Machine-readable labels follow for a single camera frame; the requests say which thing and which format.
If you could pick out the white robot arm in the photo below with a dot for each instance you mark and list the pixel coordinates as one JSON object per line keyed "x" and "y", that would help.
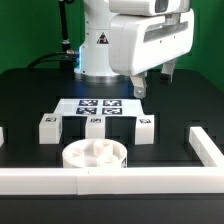
{"x": 94, "y": 52}

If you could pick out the white round stool seat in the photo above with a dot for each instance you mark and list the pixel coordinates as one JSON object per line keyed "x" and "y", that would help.
{"x": 94, "y": 153}

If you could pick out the white U-shaped barrier wall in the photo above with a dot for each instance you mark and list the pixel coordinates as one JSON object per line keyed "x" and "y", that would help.
{"x": 209, "y": 178}

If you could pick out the white marker sheet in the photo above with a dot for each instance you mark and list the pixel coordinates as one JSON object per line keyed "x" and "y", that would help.
{"x": 105, "y": 107}

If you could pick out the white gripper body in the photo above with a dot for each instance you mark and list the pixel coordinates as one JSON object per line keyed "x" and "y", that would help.
{"x": 137, "y": 43}

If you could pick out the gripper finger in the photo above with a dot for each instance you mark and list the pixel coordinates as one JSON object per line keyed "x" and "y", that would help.
{"x": 168, "y": 70}
{"x": 139, "y": 84}

